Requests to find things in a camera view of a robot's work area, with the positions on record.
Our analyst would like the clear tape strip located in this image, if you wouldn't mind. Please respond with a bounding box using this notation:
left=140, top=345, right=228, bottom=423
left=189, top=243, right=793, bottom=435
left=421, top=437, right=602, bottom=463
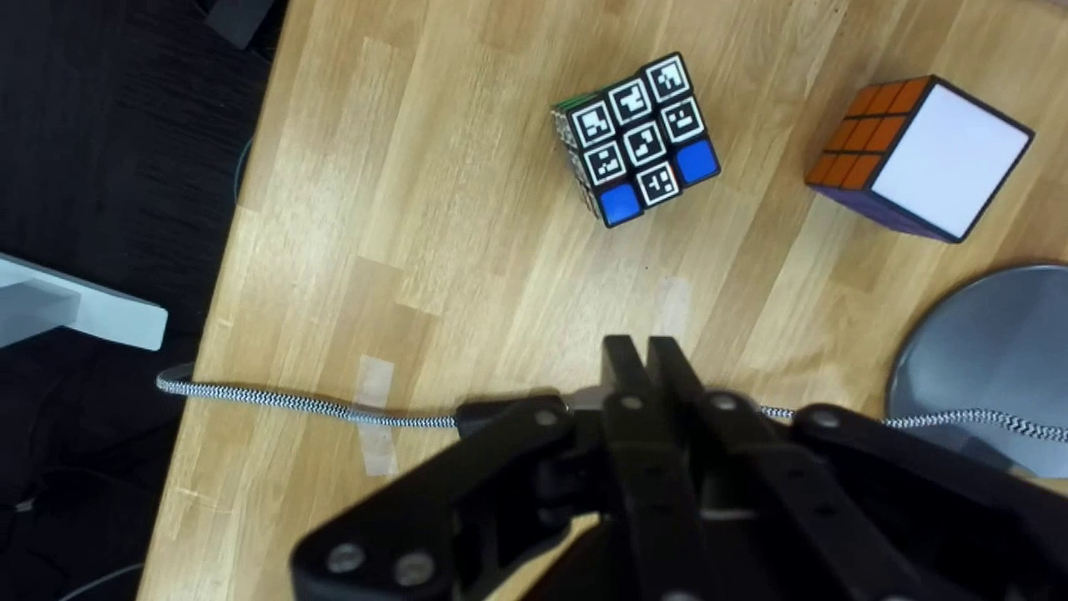
left=355, top=354, right=402, bottom=478

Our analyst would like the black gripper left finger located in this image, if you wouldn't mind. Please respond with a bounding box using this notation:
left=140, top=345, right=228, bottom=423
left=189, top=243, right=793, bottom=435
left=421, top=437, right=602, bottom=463
left=291, top=331, right=699, bottom=601

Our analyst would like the green blue tagged puzzle cube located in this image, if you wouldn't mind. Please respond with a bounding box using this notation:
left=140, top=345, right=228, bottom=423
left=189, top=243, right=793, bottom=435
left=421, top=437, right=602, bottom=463
left=549, top=48, right=723, bottom=229

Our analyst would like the grey metal bar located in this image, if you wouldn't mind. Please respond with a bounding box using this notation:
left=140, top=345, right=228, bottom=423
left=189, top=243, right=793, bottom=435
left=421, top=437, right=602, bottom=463
left=0, top=246, right=170, bottom=354

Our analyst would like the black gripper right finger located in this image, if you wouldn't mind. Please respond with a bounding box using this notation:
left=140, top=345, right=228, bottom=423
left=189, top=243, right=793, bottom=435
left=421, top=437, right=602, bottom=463
left=648, top=332, right=1068, bottom=601

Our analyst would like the orange white puzzle cube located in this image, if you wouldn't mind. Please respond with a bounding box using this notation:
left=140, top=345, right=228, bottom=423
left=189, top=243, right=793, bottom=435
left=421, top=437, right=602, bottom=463
left=801, top=72, right=1038, bottom=246

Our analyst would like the braided lamp cable with switch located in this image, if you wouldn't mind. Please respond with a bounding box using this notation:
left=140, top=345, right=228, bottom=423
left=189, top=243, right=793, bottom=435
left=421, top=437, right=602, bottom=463
left=153, top=363, right=1068, bottom=448

